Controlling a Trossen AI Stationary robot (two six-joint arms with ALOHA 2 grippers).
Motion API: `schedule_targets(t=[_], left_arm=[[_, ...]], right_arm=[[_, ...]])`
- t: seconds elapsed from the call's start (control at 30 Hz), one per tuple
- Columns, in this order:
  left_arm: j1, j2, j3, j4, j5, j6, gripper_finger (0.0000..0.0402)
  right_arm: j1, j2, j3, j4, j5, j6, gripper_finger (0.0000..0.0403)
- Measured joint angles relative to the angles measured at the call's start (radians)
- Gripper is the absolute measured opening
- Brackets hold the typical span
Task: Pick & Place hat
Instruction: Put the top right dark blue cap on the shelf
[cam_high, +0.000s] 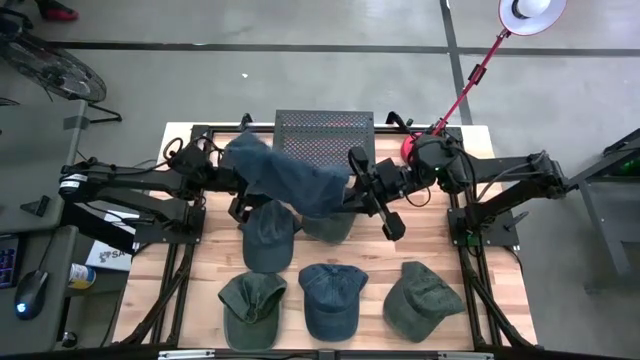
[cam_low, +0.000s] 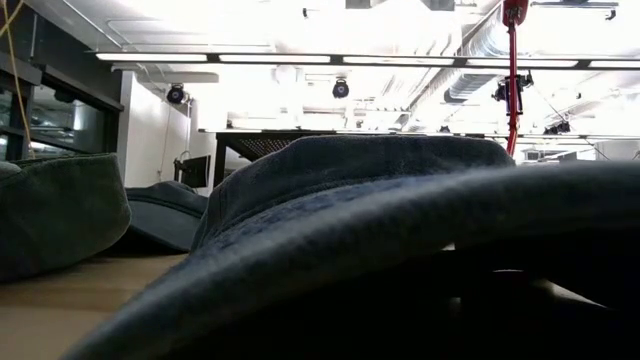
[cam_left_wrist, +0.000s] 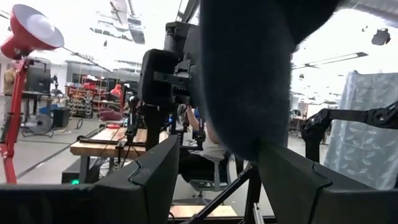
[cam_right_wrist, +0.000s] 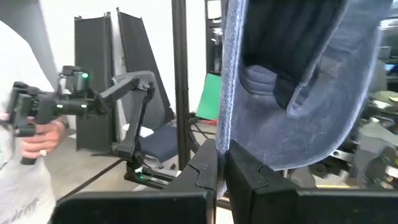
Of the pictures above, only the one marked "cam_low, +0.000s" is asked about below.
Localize dark blue denim cap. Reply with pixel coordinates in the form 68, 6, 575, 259
107, 180, 210, 254

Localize green washed cotton cap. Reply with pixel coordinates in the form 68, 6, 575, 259
0, 152, 132, 284

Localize black perforated metal rack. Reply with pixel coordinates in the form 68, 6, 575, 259
213, 130, 304, 191

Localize black computer monitor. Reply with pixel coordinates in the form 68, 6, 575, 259
173, 153, 212, 190

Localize long ceiling light bar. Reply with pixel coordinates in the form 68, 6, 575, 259
519, 132, 640, 142
84, 49, 640, 71

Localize red lamp with white shade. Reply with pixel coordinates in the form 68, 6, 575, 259
492, 0, 535, 159

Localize black ceiling spotlights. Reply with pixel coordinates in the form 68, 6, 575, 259
543, 120, 572, 136

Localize black framed glass partition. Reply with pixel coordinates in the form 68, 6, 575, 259
0, 0, 125, 161

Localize black ceiling track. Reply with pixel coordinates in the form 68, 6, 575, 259
529, 0, 620, 21

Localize silver ventilation duct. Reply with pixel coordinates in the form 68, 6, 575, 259
407, 14, 506, 129

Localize yellow hanging cable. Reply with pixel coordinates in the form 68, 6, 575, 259
0, 0, 36, 160

